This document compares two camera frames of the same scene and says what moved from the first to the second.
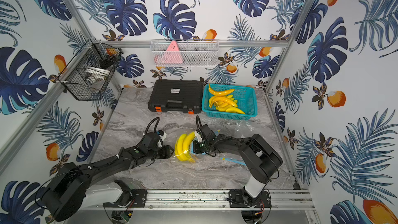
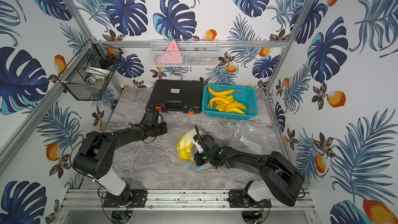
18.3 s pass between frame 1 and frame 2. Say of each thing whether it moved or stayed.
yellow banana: stayed
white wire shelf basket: stayed
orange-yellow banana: stayed
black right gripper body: moved
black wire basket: stayed
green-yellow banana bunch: moved
